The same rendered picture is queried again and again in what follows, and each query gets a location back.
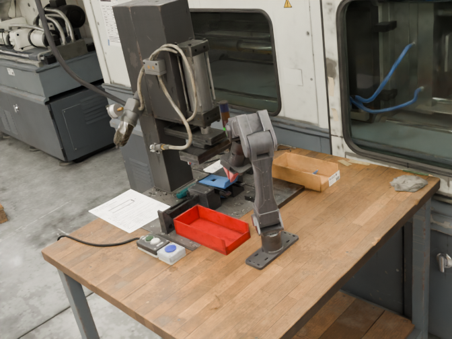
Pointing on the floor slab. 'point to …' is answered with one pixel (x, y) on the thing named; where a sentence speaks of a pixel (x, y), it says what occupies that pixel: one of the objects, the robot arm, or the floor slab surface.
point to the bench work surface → (132, 262)
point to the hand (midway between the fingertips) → (231, 179)
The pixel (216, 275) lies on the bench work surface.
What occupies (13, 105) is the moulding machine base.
